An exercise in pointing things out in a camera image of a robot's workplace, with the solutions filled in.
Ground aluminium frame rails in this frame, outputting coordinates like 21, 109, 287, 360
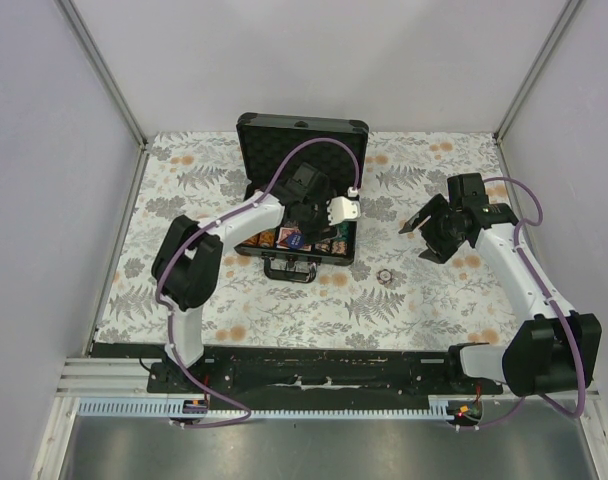
31, 0, 608, 480

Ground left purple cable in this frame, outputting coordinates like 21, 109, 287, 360
154, 137, 363, 429

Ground floral table mat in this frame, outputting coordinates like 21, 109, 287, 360
95, 132, 520, 350

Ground blue round blind button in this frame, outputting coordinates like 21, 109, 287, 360
285, 232, 305, 249

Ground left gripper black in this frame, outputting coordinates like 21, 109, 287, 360
298, 190, 341, 248

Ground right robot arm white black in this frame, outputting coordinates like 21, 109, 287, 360
402, 173, 602, 397

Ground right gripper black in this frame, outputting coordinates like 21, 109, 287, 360
400, 194, 467, 266

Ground black poker set case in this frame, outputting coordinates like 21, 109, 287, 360
236, 112, 369, 283

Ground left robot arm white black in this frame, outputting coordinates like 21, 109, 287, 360
151, 163, 336, 393

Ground tan blue chip stack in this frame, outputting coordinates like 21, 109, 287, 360
376, 269, 393, 285

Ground white slotted cable duct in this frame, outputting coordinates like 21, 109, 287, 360
77, 397, 454, 421

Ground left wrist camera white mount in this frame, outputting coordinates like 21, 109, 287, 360
327, 187, 361, 226

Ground red playing card deck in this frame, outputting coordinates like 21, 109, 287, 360
276, 227, 299, 249

